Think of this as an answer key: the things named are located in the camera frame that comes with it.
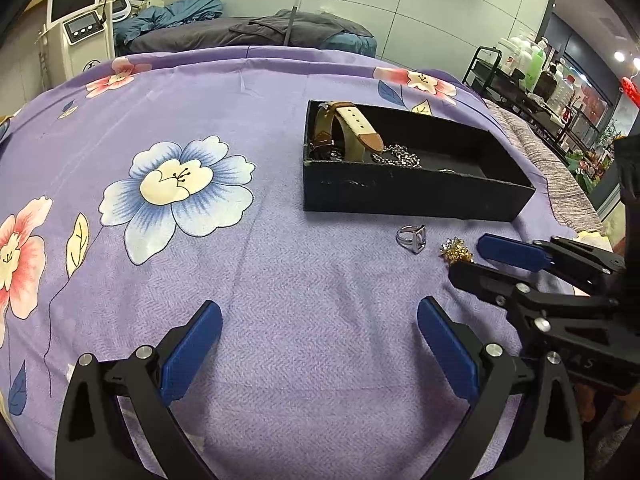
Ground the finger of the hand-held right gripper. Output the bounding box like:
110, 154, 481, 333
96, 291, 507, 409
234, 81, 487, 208
448, 262, 622, 334
476, 232, 628, 287

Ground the black cardboard box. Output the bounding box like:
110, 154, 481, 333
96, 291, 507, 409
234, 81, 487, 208
302, 99, 537, 222

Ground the blue quilt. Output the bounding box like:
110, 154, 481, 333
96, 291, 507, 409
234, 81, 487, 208
113, 0, 225, 44

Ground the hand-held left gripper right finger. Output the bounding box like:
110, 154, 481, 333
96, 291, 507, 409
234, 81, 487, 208
416, 296, 585, 480

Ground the silver square ring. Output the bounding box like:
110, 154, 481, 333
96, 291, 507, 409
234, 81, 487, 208
395, 223, 428, 256

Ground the purple floral bedsheet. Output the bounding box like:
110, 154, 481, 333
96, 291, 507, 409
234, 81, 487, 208
0, 45, 616, 480

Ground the black metal cart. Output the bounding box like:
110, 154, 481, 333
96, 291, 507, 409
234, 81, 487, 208
462, 45, 614, 157

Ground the white machine with screen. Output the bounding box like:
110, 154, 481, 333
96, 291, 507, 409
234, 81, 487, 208
38, 0, 134, 84

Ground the gold flower brooch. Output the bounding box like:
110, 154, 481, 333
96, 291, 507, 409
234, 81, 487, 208
438, 237, 476, 265

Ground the dark blanket pile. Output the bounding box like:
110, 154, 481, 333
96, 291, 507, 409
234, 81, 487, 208
114, 8, 377, 59

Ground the grey lamp stand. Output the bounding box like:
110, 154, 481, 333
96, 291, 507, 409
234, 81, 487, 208
283, 0, 404, 49

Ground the group of plastic bottles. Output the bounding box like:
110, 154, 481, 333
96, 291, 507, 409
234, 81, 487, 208
500, 30, 582, 112

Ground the silver chain necklace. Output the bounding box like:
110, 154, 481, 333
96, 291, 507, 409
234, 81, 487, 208
372, 143, 424, 169

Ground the grey striped blanket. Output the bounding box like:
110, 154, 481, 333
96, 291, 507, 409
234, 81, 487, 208
482, 100, 609, 234

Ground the green plant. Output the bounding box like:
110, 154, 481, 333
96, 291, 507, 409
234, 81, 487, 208
567, 129, 627, 197

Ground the beige strap wristwatch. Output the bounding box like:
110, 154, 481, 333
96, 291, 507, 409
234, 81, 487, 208
308, 101, 385, 162

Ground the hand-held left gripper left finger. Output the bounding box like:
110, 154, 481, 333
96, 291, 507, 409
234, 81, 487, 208
55, 300, 224, 480

